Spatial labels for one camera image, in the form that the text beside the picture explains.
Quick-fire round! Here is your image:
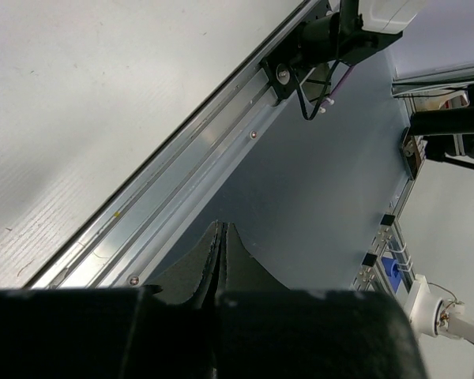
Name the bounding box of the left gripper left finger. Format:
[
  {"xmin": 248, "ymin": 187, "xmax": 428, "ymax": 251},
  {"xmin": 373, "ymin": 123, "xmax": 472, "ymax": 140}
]
[{"xmin": 0, "ymin": 223, "xmax": 221, "ymax": 378}]

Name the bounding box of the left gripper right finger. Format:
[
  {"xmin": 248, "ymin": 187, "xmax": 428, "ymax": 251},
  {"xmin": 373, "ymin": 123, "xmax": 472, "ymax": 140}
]
[{"xmin": 215, "ymin": 223, "xmax": 427, "ymax": 378}]

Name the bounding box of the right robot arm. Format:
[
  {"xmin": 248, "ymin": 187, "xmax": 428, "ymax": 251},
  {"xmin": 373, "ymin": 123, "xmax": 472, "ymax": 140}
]
[{"xmin": 261, "ymin": 1, "xmax": 426, "ymax": 121}]

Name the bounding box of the aluminium mounting rail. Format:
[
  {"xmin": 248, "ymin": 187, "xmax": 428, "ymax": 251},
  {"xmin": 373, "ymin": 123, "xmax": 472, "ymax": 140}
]
[{"xmin": 27, "ymin": 1, "xmax": 331, "ymax": 289}]

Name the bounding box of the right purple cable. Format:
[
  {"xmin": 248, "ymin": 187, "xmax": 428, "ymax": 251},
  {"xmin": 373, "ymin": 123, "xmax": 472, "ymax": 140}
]
[{"xmin": 329, "ymin": 62, "xmax": 359, "ymax": 103}]

